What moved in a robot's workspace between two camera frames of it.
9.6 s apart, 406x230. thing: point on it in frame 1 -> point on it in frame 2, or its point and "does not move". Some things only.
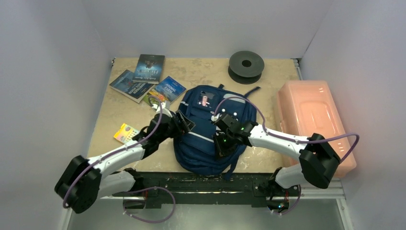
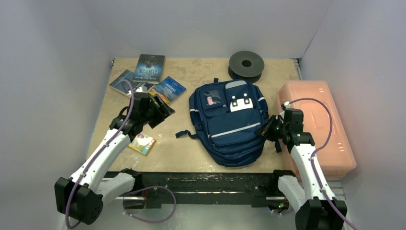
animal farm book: (167, 89) does not move
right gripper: (220, 142) -> (272, 129)
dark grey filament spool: (245, 67) does not move
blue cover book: (134, 89) does not move
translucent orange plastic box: (307, 107) does not move
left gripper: (185, 126) -> (152, 104)
